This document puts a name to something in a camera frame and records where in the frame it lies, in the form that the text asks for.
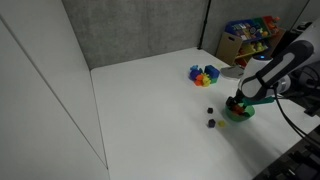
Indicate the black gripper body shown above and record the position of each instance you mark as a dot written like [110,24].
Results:
[236,100]

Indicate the orange blocks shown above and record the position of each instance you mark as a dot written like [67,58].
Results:
[237,109]

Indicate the green plastic bowl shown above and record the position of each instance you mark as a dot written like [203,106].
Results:
[249,111]

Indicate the dark purple block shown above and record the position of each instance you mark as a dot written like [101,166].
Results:
[211,123]

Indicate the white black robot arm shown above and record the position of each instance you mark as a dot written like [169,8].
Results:
[263,76]

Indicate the dark block near bowl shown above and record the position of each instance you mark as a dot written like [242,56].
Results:
[210,110]

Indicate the yellow block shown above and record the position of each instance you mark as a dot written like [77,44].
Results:
[221,124]

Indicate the colourful toy block pile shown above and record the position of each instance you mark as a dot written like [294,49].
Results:
[203,76]

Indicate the toy storage shelf with bins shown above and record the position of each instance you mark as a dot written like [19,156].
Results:
[243,39]

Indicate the black vertical pole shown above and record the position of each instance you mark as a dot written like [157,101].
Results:
[203,29]

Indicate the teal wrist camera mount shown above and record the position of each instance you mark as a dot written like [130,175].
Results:
[248,102]

